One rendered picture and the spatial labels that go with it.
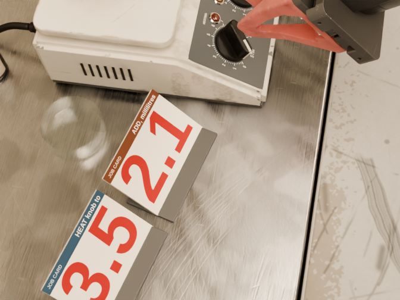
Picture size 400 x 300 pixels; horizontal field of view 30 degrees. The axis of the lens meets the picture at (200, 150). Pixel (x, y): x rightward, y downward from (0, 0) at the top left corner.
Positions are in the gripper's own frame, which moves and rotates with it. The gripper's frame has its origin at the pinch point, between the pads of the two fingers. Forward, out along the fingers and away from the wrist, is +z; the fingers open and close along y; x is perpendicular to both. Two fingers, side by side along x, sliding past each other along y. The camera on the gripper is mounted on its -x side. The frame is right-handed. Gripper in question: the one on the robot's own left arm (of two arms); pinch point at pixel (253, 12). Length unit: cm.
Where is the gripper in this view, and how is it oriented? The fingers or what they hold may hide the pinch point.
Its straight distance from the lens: 56.1
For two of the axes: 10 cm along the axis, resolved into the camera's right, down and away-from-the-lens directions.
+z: -7.1, 1.6, 6.9
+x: 6.8, 4.1, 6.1
